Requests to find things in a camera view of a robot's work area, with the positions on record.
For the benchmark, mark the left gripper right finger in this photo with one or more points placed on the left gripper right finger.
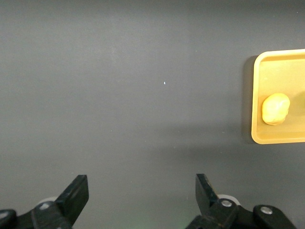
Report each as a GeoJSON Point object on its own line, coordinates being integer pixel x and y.
{"type": "Point", "coordinates": [221, 214]}

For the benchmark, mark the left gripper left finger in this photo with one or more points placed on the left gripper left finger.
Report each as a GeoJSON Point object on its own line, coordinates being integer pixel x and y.
{"type": "Point", "coordinates": [59, 214]}

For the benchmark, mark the yellow lemon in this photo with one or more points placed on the yellow lemon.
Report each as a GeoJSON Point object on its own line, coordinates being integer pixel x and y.
{"type": "Point", "coordinates": [275, 108]}

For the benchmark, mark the orange plastic tray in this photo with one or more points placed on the orange plastic tray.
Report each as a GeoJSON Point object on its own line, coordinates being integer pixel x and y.
{"type": "Point", "coordinates": [281, 71]}

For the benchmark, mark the dark grey table mat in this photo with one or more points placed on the dark grey table mat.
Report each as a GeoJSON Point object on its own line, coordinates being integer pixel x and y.
{"type": "Point", "coordinates": [119, 95]}

